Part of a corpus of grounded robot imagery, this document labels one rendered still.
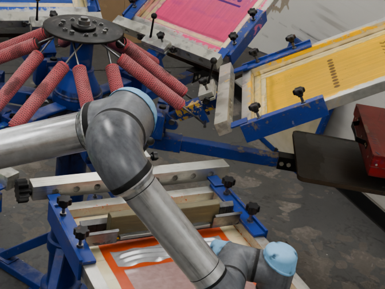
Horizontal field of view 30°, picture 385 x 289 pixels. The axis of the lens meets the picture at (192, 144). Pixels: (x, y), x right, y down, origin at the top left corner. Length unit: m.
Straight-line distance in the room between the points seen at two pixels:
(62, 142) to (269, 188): 3.07
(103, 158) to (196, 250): 0.26
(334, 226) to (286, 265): 2.74
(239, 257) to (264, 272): 0.06
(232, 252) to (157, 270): 0.53
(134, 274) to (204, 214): 0.32
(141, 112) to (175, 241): 0.27
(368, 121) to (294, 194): 1.67
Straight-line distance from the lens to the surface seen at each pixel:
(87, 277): 1.98
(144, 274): 2.05
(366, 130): 2.83
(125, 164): 1.36
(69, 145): 1.53
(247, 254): 1.59
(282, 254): 1.58
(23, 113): 2.53
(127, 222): 2.11
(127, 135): 1.37
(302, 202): 4.45
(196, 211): 2.19
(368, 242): 4.26
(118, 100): 1.47
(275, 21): 5.19
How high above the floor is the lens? 2.22
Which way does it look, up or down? 27 degrees down
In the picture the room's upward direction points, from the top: 10 degrees clockwise
